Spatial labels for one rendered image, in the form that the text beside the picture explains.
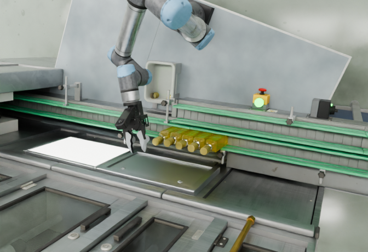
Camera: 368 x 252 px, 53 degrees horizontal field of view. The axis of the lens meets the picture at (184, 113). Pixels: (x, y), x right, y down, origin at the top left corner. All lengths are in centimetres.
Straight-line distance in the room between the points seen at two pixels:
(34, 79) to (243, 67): 119
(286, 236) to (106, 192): 71
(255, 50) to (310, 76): 29
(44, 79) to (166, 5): 122
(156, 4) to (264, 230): 86
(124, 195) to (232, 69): 86
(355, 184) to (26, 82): 177
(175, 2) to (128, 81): 39
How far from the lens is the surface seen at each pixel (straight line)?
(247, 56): 192
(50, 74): 240
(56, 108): 237
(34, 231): 133
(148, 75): 164
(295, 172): 183
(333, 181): 183
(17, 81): 223
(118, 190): 154
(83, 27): 237
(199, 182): 158
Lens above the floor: 261
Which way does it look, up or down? 65 degrees down
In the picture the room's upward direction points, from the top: 111 degrees counter-clockwise
